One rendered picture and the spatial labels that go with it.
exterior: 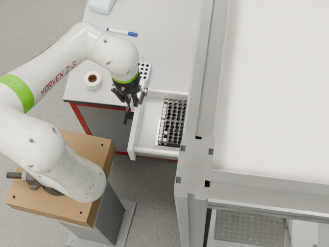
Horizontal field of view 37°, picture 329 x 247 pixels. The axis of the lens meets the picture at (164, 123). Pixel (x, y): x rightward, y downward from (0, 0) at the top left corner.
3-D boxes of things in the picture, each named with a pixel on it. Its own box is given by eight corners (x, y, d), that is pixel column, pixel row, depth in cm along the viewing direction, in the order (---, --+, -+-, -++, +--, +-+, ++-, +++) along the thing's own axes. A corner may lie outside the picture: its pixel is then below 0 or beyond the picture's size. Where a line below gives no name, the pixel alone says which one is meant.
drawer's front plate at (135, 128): (130, 160, 182) (127, 150, 172) (143, 91, 193) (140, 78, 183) (135, 160, 182) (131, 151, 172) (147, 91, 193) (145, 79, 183)
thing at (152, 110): (135, 155, 182) (133, 150, 176) (146, 94, 191) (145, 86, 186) (243, 168, 177) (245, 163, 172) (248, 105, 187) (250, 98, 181)
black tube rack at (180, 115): (158, 147, 182) (157, 141, 176) (165, 105, 189) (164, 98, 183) (217, 155, 180) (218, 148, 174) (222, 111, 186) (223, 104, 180)
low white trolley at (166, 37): (96, 158, 271) (62, 99, 201) (116, 61, 294) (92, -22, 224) (200, 171, 264) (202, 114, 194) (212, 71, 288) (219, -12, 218)
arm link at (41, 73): (35, 116, 132) (35, 86, 124) (2, 98, 134) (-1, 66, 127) (109, 53, 156) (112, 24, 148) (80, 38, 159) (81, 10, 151)
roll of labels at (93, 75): (98, 72, 204) (96, 68, 201) (105, 85, 202) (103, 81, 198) (82, 80, 203) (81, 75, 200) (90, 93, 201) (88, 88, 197)
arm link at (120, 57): (124, 69, 139) (144, 40, 142) (87, 51, 142) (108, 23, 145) (129, 91, 152) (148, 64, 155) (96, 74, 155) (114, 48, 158)
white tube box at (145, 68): (119, 81, 202) (117, 76, 199) (123, 63, 206) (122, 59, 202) (148, 85, 201) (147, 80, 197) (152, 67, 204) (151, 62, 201)
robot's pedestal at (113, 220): (66, 245, 253) (17, 212, 183) (83, 190, 264) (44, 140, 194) (121, 259, 249) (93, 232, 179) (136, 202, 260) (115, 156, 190)
